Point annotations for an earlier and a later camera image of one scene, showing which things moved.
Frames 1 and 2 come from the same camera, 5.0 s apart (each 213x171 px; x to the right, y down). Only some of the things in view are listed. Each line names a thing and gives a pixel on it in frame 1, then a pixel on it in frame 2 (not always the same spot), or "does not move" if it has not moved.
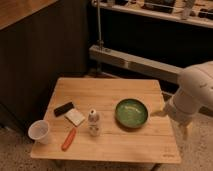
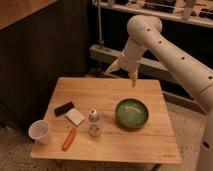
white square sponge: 75,116 does not move
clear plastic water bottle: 93,122 does not move
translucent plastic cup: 39,130 does not move
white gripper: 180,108 to 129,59
